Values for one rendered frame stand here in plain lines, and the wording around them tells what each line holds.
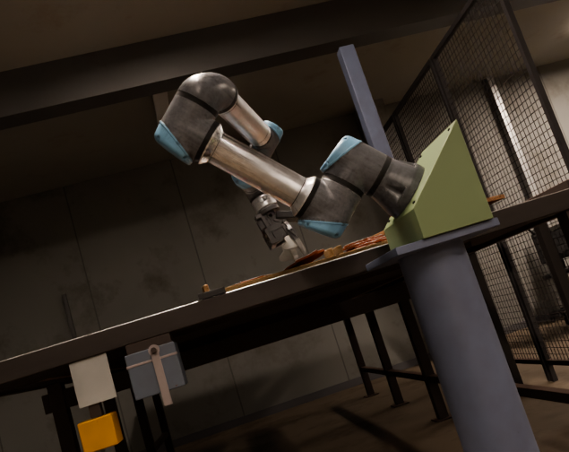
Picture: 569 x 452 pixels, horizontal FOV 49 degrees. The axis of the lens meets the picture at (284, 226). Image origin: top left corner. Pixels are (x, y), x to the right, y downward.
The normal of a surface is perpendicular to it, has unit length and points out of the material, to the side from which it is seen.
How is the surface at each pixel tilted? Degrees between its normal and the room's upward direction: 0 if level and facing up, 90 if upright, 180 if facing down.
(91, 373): 90
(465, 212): 90
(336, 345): 90
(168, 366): 90
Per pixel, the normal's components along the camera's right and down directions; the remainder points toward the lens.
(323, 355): 0.13, -0.21
